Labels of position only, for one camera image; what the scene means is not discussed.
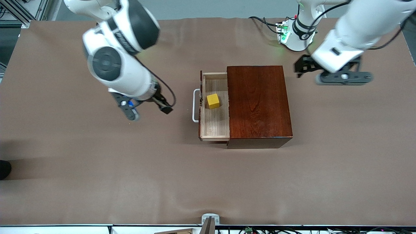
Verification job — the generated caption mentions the dark red wooden cabinet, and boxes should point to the dark red wooden cabinet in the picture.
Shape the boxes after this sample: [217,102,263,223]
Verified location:
[227,65,293,149]

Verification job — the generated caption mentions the brown table cover sheet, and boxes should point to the brown table cover sheet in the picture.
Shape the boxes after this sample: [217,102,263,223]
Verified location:
[0,17,416,226]

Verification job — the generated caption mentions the black left arm base cables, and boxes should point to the black left arm base cables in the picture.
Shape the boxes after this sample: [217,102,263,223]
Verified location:
[248,16,286,34]

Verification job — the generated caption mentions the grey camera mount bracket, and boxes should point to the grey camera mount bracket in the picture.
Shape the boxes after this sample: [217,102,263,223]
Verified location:
[201,213,220,234]

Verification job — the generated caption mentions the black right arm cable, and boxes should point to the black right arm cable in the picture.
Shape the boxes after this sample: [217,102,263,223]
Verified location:
[134,56,176,108]

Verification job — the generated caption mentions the yellow block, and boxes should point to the yellow block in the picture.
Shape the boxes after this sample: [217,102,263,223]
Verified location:
[206,93,220,110]

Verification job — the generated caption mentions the black rounded object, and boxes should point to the black rounded object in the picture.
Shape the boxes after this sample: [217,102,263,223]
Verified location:
[0,160,12,180]

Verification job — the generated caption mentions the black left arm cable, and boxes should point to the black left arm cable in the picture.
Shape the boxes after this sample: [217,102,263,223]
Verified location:
[305,0,408,51]

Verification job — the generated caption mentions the wooden drawer with white handle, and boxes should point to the wooden drawer with white handle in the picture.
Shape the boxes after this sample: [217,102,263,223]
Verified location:
[192,71,230,142]

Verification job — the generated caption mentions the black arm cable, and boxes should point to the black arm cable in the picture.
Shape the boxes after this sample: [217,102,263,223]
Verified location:
[305,0,408,51]
[134,56,176,108]

